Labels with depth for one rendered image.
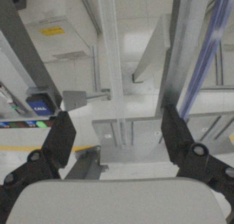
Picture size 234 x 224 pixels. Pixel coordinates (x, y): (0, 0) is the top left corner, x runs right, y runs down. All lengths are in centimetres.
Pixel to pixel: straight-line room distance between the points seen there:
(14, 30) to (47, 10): 29
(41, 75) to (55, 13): 28
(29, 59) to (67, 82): 85
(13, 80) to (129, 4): 107
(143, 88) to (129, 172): 72
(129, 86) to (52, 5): 72
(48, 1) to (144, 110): 88
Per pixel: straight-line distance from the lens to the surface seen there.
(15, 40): 28
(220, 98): 130
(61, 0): 56
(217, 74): 91
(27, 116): 40
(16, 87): 35
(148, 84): 104
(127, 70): 104
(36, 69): 31
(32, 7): 61
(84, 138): 116
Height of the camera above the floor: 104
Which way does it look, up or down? 82 degrees down
